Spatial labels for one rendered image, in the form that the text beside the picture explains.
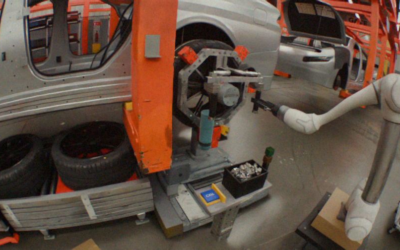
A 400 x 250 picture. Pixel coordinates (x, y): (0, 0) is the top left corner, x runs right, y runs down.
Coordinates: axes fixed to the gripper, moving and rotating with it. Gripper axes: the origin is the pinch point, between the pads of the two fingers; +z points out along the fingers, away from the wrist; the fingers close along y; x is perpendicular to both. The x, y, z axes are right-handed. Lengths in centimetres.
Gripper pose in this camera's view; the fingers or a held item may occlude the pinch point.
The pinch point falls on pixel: (257, 100)
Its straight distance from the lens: 126.6
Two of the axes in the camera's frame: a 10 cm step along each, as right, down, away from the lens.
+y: 8.7, -1.4, 4.7
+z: -4.8, -4.0, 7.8
